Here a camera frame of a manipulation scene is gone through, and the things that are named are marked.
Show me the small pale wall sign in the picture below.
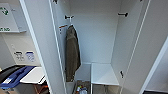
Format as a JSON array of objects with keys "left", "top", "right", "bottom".
[{"left": 13, "top": 50, "right": 25, "bottom": 62}]

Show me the white wardrobe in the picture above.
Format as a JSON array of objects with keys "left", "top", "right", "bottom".
[{"left": 19, "top": 0, "right": 152, "bottom": 94}]

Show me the orange frame stand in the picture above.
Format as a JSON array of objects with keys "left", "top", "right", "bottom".
[{"left": 32, "top": 84, "right": 51, "bottom": 94}]

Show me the olive brown jacket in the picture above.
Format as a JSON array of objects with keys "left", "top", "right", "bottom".
[{"left": 64, "top": 24, "right": 82, "bottom": 83}]

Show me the white inner shelf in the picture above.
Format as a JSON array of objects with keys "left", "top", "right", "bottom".
[{"left": 90, "top": 62, "right": 121, "bottom": 94}]

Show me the black hanging rod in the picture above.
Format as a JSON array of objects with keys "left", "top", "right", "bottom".
[
  {"left": 117, "top": 11, "right": 129, "bottom": 18},
  {"left": 63, "top": 14, "right": 75, "bottom": 21}
]

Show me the black door hinge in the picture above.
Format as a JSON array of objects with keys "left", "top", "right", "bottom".
[{"left": 52, "top": 0, "right": 59, "bottom": 5}]

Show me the white bag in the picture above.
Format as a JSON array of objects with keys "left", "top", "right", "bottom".
[{"left": 79, "top": 87, "right": 89, "bottom": 94}]

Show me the brown storage box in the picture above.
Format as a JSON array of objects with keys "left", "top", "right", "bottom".
[{"left": 71, "top": 79, "right": 92, "bottom": 94}]

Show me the orange white warning sticker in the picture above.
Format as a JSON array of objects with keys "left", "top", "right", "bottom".
[{"left": 58, "top": 23, "right": 69, "bottom": 34}]

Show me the blue white wall sign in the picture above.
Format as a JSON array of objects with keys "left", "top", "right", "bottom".
[{"left": 25, "top": 50, "right": 36, "bottom": 63}]

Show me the white wardrobe door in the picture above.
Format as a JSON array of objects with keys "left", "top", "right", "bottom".
[
  {"left": 119, "top": 0, "right": 168, "bottom": 94},
  {"left": 19, "top": 0, "right": 68, "bottom": 94}
]

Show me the white clothes hanger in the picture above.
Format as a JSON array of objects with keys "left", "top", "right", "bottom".
[{"left": 67, "top": 16, "right": 76, "bottom": 30}]

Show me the small black hook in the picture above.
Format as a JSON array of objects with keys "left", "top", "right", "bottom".
[{"left": 119, "top": 70, "right": 125, "bottom": 80}]

